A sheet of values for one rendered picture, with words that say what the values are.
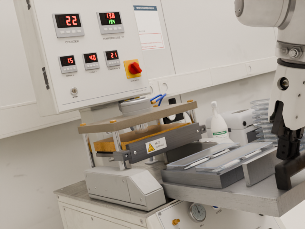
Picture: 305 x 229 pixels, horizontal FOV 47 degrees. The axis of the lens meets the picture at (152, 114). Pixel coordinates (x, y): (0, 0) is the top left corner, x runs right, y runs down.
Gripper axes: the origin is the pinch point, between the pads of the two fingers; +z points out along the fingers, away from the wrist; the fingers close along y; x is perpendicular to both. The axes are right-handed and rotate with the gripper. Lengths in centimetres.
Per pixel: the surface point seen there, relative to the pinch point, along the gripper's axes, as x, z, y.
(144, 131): 39.3, 9.4, -0.4
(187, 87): 91, 20, 69
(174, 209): 16.9, 16.7, -10.5
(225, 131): 69, 37, 73
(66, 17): 64, -18, -8
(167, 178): 19.7, 11.1, -10.0
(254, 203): -1.6, 5.7, -11.0
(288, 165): -3.6, -0.4, -6.1
